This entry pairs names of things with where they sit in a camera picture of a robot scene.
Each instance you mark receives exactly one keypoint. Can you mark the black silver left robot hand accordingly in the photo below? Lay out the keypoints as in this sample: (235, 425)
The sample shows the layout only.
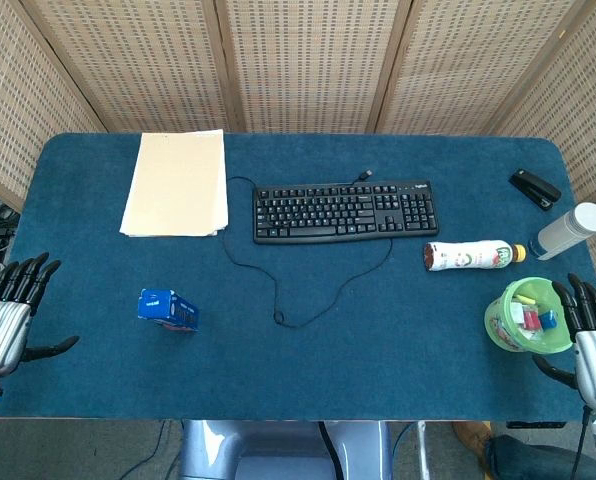
(0, 330)

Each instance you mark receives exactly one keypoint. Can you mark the blue cookie box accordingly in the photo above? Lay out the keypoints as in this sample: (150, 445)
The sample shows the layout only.
(170, 310)

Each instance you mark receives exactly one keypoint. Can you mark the blue item in cup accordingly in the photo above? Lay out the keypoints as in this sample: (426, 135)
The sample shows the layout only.
(549, 320)

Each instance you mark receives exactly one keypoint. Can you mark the red item in cup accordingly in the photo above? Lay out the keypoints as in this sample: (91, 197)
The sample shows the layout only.
(532, 320)

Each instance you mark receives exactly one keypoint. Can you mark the yellow item in cup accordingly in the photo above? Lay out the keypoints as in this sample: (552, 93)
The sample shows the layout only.
(525, 299)

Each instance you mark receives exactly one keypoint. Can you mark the green plastic cup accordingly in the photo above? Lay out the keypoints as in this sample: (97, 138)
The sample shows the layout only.
(503, 325)

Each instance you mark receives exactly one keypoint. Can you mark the blue carpet table mat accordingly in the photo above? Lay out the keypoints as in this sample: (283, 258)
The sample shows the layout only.
(103, 375)

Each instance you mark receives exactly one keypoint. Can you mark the blue jeans leg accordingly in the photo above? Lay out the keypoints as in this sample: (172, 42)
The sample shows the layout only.
(528, 460)

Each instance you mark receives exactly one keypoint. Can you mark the white cylindrical thermos bottle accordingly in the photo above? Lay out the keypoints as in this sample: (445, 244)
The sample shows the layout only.
(568, 227)

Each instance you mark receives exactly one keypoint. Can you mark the brown boot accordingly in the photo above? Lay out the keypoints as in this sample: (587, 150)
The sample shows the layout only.
(473, 440)

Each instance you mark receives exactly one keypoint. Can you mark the yellow-capped drink bottle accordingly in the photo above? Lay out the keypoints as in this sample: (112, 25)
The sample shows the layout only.
(468, 256)

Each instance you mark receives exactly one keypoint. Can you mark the black stapler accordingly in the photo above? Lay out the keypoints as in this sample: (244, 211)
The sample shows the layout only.
(535, 189)

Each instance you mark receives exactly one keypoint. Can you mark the metal table leg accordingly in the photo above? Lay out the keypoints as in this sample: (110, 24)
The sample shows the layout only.
(421, 450)

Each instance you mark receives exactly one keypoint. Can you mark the manila paper folder stack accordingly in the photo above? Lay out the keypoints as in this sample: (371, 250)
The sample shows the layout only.
(178, 185)

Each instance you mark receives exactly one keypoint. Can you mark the black computer keyboard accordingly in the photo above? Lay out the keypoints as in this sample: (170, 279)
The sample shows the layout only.
(343, 212)

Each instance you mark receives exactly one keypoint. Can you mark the grey-blue robot torso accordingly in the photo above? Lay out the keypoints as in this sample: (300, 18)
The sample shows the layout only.
(278, 450)

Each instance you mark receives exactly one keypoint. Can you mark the woven folding screen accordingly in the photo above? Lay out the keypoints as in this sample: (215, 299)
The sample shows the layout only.
(308, 60)

